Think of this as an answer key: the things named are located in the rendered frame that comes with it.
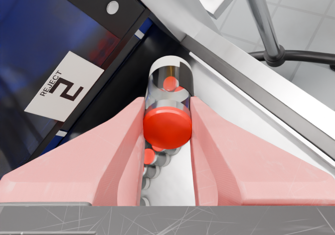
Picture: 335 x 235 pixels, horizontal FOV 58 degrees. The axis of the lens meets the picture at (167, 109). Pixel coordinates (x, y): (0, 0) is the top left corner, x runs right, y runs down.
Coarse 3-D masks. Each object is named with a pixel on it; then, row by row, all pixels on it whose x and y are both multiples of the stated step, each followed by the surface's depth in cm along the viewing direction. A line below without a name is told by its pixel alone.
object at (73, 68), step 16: (64, 64) 33; (80, 64) 35; (48, 80) 33; (80, 80) 36; (96, 80) 38; (48, 96) 35; (80, 96) 38; (32, 112) 34; (48, 112) 36; (64, 112) 38
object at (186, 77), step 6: (180, 66) 14; (186, 66) 14; (180, 72) 14; (186, 72) 14; (180, 78) 13; (186, 78) 14; (192, 78) 15; (180, 84) 13; (186, 84) 13; (192, 84) 14; (192, 90) 14; (192, 96) 13
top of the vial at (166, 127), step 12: (156, 108) 12; (168, 108) 11; (144, 120) 12; (156, 120) 12; (168, 120) 12; (180, 120) 12; (144, 132) 12; (156, 132) 12; (168, 132) 12; (180, 132) 12; (156, 144) 12; (168, 144) 12; (180, 144) 12
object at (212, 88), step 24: (192, 72) 45; (216, 72) 39; (216, 96) 42; (240, 96) 40; (240, 120) 40; (264, 120) 38; (288, 144) 36; (312, 144) 32; (168, 168) 43; (144, 192) 43; (168, 192) 42; (192, 192) 40
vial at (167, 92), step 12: (168, 60) 14; (180, 60) 15; (156, 72) 14; (168, 72) 13; (156, 84) 13; (168, 84) 13; (156, 96) 12; (168, 96) 12; (180, 96) 12; (180, 108) 12
